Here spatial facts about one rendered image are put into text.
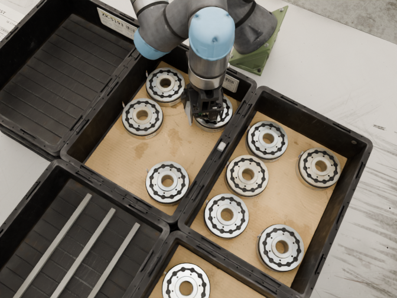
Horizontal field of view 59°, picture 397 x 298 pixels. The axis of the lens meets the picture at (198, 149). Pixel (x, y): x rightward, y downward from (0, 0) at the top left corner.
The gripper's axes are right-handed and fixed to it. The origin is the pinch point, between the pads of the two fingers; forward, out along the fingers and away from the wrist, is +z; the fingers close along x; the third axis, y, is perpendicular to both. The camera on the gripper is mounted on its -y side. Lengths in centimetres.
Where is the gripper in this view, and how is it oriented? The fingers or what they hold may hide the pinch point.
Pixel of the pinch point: (200, 110)
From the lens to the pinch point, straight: 91.3
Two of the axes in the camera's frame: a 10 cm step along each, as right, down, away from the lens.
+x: 9.9, -1.1, 0.9
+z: -0.5, 3.6, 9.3
